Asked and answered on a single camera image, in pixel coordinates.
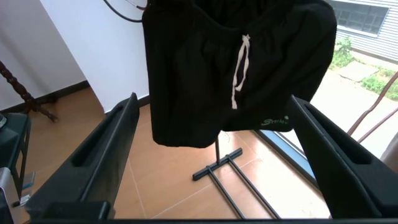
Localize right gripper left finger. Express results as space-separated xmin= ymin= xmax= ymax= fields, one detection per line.
xmin=25 ymin=92 xmax=141 ymax=220

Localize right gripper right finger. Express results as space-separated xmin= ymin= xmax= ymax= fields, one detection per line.
xmin=285 ymin=95 xmax=398 ymax=220

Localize black shorts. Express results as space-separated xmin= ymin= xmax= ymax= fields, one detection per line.
xmin=142 ymin=0 xmax=338 ymax=149

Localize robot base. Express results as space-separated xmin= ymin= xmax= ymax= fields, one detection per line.
xmin=0 ymin=112 xmax=32 ymax=224

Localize pink clothes hanger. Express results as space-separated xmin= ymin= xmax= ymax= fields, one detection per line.
xmin=346 ymin=70 xmax=398 ymax=144

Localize dark brown wooden coat stand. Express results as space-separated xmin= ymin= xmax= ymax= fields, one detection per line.
xmin=0 ymin=60 xmax=59 ymax=123

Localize window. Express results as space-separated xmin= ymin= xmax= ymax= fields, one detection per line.
xmin=253 ymin=0 xmax=398 ymax=190

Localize black cable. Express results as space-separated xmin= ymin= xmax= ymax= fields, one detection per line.
xmin=102 ymin=0 xmax=147 ymax=24

